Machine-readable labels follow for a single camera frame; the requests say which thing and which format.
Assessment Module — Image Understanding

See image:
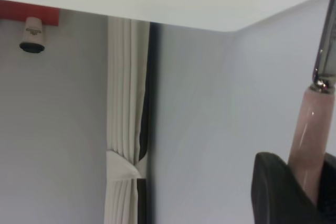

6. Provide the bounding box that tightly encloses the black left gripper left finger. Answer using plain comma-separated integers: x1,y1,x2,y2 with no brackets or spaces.
251,152,326,224

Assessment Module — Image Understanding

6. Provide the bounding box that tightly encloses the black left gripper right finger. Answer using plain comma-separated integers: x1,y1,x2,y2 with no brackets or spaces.
316,153,336,224

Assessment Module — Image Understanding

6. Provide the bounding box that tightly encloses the pink-handled metal spoon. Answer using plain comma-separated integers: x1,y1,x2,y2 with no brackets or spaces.
288,0,336,198

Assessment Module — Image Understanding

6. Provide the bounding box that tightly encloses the white pleated curtain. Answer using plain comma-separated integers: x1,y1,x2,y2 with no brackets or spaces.
104,16,150,224

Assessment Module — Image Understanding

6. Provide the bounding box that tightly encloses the red ceiling beam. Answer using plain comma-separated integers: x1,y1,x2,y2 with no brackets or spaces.
0,0,60,27

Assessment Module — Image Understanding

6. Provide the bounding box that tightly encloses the black window frame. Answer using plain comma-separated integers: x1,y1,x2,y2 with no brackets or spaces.
136,22,161,224

